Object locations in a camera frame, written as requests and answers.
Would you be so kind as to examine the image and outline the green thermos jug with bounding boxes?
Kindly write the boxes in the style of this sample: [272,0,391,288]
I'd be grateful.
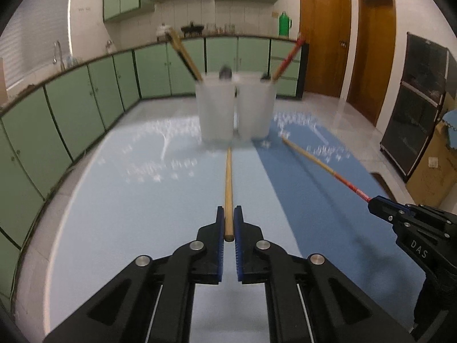
[278,12,293,37]

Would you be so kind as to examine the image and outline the black glass cabinet appliance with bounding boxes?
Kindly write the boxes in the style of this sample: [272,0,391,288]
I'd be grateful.
[380,33,456,181]

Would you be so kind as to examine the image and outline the brown wooden door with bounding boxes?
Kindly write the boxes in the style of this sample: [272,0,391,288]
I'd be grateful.
[347,0,396,125]
[300,0,352,97]

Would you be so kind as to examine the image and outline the blue tree print table mat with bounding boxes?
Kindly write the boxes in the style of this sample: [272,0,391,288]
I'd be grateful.
[43,99,424,331]

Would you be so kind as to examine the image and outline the white window blinds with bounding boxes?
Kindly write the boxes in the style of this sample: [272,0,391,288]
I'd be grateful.
[1,0,71,87]

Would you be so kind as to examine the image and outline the plain bamboo chopstick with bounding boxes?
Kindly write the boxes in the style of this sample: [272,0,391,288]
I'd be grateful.
[224,147,235,242]
[166,28,203,82]

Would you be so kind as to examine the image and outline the black wok on stove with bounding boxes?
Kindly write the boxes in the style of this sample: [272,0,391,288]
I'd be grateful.
[181,22,205,37]

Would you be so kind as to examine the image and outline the white double utensil holder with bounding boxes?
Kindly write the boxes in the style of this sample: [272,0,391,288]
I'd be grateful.
[195,72,276,143]

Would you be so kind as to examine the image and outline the red patterned bamboo chopstick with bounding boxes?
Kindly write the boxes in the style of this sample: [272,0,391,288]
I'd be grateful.
[271,36,305,83]
[281,136,371,203]

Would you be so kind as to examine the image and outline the cardboard box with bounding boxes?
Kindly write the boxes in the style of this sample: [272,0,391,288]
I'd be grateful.
[406,121,456,207]

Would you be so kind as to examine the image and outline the chrome sink faucet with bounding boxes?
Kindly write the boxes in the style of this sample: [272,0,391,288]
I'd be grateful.
[53,40,65,72]

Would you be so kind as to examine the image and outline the black chopstick with gold band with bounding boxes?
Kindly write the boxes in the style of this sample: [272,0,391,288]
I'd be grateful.
[175,46,203,82]

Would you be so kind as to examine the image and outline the green lower kitchen cabinets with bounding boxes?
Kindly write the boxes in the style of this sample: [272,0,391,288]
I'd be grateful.
[0,33,310,301]

